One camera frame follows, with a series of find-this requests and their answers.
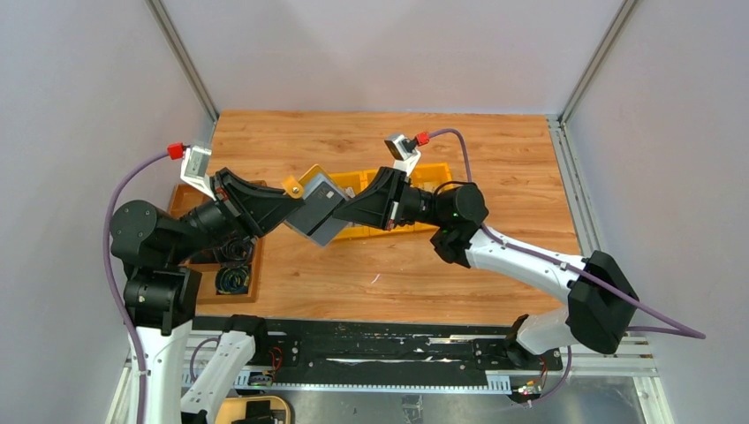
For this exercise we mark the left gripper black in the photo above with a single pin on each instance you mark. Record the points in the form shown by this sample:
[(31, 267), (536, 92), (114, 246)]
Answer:
[(225, 199)]

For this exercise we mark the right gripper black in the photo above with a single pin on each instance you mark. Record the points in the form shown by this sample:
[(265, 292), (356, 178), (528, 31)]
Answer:
[(398, 199)]

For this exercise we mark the yellow leather card holder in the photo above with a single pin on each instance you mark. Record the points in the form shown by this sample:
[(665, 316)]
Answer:
[(322, 196)]

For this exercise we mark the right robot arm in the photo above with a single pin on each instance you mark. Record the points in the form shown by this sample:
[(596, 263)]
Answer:
[(595, 294)]

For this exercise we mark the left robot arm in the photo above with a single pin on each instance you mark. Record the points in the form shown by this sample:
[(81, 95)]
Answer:
[(160, 294)]

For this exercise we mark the yellow plastic bin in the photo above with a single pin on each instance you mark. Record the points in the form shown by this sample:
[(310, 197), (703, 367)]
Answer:
[(425, 176)]

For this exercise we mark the wooden compartment tray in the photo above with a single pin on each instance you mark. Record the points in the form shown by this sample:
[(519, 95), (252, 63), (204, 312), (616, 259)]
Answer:
[(207, 264)]

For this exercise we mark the yellow tray with phone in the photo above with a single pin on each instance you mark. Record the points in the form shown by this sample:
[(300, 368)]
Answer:
[(255, 409)]

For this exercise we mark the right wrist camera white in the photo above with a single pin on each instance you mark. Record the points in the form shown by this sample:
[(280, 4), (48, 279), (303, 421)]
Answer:
[(405, 152)]

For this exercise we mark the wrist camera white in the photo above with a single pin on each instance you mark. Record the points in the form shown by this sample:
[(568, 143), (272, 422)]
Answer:
[(193, 169), (405, 152)]

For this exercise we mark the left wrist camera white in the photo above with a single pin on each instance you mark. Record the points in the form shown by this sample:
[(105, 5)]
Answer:
[(193, 169)]

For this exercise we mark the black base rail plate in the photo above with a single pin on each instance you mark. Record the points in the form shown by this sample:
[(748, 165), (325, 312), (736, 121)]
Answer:
[(360, 354)]

